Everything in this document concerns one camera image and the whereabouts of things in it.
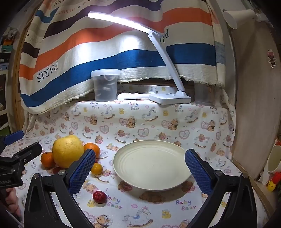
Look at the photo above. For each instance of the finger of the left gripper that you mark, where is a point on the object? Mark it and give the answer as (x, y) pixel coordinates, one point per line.
(10, 139)
(29, 153)

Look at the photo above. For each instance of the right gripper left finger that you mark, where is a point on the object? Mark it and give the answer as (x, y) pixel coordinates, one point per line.
(40, 210)

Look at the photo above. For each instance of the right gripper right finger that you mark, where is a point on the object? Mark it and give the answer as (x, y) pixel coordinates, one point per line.
(240, 210)

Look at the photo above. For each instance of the orange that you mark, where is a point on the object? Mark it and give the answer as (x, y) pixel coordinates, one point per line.
(93, 147)
(47, 160)

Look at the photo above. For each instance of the small red apple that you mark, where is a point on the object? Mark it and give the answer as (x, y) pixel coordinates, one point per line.
(56, 170)
(99, 197)

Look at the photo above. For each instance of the small yellow-orange tomato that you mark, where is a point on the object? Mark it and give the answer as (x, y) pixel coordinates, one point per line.
(97, 169)

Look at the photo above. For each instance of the person's left hand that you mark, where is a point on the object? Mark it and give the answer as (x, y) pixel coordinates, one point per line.
(13, 202)

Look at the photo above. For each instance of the red yellow toy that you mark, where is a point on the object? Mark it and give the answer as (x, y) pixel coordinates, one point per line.
(272, 183)

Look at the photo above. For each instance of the white mug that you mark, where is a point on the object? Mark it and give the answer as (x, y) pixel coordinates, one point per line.
(274, 160)

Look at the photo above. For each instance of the large yellow pomelo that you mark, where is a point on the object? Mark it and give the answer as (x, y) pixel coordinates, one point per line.
(67, 150)

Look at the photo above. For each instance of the baby bear print cloth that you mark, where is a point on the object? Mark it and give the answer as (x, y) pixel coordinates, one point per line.
(112, 125)

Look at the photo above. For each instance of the bookshelf with books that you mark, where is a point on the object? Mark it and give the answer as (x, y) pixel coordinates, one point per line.
(7, 41)

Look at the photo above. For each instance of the cream round plate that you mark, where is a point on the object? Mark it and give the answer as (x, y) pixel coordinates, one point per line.
(151, 165)

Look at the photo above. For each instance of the striped Paris blanket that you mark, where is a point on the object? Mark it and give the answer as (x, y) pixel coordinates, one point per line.
(63, 46)

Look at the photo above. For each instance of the clear lidded plastic container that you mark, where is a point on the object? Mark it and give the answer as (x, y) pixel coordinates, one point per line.
(105, 84)

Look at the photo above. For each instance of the clear box at right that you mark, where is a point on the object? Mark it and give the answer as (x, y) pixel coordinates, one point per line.
(204, 94)

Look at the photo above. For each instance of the white desk lamp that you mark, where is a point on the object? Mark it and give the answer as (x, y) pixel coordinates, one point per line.
(163, 99)

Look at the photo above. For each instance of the white remote control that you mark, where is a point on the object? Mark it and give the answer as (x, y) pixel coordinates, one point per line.
(133, 96)

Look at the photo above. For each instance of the white paper cup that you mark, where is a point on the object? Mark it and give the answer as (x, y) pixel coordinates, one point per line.
(234, 19)

